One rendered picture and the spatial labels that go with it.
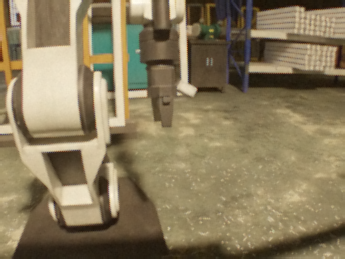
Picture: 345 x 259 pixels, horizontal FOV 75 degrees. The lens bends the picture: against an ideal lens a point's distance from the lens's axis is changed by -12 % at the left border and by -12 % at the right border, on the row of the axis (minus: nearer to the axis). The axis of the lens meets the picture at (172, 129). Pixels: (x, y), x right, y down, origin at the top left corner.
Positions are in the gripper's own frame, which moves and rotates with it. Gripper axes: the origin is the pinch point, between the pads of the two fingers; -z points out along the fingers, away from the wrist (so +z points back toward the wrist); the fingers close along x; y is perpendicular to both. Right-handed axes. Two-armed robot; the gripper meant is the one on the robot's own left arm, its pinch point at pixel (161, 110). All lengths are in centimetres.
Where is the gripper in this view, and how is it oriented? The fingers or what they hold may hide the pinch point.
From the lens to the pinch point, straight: 57.7
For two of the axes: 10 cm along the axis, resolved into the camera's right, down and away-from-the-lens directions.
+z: -0.4, -9.9, -1.5
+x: 2.1, 1.3, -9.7
